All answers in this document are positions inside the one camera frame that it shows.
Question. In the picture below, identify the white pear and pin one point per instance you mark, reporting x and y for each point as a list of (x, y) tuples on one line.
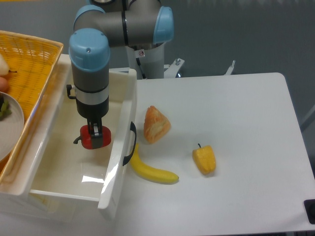
[(4, 67)]

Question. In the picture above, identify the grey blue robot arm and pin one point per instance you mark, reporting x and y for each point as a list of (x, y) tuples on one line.
[(142, 25)]

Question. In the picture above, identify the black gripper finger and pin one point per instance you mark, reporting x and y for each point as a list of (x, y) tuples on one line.
[(96, 133)]

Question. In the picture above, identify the peach coloured fruit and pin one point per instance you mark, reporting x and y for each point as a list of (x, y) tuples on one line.
[(4, 86)]

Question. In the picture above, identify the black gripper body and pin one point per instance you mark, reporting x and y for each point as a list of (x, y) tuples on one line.
[(92, 106)]

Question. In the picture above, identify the black corner device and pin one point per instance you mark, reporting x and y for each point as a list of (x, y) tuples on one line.
[(310, 210)]

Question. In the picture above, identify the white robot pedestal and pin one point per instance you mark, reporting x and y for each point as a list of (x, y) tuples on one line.
[(147, 60)]

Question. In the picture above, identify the black drawer handle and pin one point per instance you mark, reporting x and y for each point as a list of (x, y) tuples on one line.
[(132, 144)]

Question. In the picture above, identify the yellow bell pepper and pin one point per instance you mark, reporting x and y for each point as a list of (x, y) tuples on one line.
[(204, 159)]

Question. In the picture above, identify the red bell pepper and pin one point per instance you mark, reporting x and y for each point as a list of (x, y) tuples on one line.
[(85, 137)]

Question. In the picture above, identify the white upper drawer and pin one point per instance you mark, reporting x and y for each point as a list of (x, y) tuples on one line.
[(68, 171)]

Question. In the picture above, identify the white ribbed plate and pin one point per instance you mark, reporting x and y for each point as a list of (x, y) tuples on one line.
[(11, 125)]

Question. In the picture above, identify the orange triangular pastry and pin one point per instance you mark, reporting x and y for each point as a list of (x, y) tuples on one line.
[(156, 125)]

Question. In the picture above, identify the green grapes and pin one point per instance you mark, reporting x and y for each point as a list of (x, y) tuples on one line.
[(4, 108)]

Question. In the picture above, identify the white drawer cabinet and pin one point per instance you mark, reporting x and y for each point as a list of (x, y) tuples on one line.
[(15, 189)]

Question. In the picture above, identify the yellow woven basket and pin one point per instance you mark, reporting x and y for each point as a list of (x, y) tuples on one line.
[(34, 59)]

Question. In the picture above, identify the white metal bracket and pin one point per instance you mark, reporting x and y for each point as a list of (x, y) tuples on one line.
[(174, 70)]

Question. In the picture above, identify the yellow banana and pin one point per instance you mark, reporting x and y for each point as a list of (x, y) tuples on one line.
[(150, 173)]

